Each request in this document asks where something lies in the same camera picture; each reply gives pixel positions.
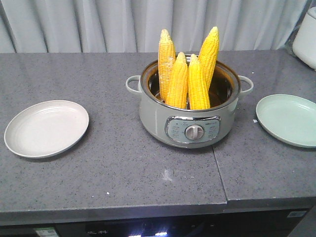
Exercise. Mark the corn cob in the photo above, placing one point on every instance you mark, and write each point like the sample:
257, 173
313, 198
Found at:
178, 85
208, 54
198, 91
166, 59

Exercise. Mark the cream white plate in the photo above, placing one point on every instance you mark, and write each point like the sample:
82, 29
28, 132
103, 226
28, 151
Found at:
46, 129

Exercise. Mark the light green plate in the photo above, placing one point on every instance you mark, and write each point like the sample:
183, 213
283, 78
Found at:
291, 119

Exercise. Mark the pale green electric pot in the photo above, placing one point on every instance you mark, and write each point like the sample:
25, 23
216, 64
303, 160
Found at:
186, 128

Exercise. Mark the black drawer sterilizer cabinet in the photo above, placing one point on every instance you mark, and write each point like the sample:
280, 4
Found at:
272, 223

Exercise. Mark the grey curtain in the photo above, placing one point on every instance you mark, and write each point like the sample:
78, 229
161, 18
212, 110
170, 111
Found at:
54, 26

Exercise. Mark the green energy label sticker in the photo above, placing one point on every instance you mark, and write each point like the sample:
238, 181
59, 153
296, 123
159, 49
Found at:
46, 232

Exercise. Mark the white rice cooker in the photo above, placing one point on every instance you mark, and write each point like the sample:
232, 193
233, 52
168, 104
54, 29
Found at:
304, 45

